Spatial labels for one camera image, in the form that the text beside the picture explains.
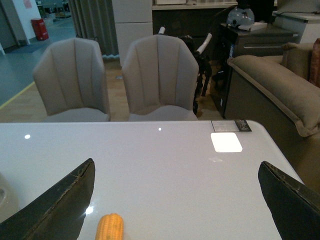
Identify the beige upholstered chair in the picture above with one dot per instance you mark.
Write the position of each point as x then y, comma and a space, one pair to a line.
140, 76
71, 80

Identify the yellow corn cob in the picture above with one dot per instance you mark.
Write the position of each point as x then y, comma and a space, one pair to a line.
110, 227

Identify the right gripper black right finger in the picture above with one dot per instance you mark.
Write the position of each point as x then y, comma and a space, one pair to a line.
294, 207

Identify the grey blue helmet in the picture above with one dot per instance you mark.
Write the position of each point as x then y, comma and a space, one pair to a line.
238, 17

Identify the dark grey cabinet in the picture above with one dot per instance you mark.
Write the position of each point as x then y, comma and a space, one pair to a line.
238, 44

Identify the white column cabinet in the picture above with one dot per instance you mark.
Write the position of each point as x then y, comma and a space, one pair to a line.
133, 20

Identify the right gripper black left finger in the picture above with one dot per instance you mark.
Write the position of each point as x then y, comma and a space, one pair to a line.
57, 214

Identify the beige sofa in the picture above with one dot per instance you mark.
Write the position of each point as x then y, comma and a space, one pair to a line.
282, 93

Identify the table label sticker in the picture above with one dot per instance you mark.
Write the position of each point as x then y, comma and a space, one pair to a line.
236, 125

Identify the grey curtain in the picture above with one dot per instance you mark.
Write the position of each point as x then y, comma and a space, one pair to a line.
94, 20

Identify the black wheeled cart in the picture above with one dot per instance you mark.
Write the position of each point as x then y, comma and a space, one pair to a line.
205, 62

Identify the left beige upholstered chair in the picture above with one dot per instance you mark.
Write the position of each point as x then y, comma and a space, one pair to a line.
71, 80

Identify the right beige upholstered chair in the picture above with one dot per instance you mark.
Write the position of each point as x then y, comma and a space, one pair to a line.
140, 76

